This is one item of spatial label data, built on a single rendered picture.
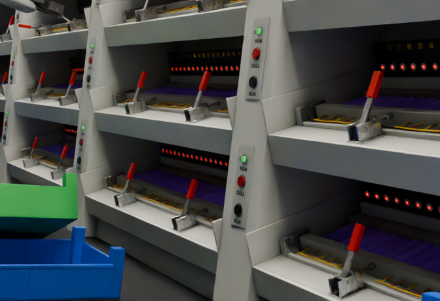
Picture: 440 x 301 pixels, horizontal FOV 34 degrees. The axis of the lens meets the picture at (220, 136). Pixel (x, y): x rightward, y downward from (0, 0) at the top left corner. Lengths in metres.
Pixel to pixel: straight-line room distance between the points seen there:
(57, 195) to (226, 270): 0.32
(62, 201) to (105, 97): 0.49
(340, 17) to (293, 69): 0.14
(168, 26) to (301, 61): 0.38
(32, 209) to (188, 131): 0.29
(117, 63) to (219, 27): 0.52
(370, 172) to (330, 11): 0.23
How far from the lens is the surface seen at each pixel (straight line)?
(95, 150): 1.67
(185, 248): 1.24
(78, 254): 1.33
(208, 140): 1.19
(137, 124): 1.44
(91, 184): 1.67
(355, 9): 0.93
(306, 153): 0.97
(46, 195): 1.22
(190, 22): 1.29
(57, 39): 1.99
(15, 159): 2.34
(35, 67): 2.34
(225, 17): 1.19
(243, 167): 1.07
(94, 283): 1.16
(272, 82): 1.04
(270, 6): 1.07
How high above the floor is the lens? 0.30
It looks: 1 degrees down
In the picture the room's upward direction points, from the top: 7 degrees clockwise
